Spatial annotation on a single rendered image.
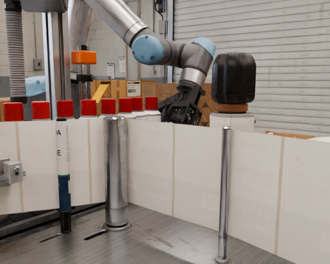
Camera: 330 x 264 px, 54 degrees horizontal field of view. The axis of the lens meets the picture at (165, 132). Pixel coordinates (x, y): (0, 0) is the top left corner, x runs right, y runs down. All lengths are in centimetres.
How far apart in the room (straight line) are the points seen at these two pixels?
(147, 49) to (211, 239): 51
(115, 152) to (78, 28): 70
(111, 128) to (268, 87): 459
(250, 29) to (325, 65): 118
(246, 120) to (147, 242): 27
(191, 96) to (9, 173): 56
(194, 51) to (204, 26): 458
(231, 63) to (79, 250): 39
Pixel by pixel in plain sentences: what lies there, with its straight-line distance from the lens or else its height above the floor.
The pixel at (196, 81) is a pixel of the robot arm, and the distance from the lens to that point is 92.
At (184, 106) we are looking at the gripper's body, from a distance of 88.
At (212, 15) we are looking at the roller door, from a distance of 550.
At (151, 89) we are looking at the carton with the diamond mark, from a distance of 140.
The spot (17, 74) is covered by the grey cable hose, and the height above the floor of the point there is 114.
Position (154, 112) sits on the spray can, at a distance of 84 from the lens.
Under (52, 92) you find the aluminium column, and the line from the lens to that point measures 84.
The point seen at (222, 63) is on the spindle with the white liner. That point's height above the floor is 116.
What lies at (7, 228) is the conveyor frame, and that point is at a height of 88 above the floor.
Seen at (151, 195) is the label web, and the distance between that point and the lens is 53.
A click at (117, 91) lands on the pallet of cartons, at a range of 455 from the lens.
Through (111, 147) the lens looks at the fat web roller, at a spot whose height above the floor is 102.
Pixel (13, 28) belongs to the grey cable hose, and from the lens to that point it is 76.
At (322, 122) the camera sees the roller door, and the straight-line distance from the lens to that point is 488.
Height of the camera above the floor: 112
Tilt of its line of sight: 9 degrees down
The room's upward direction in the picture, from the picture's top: straight up
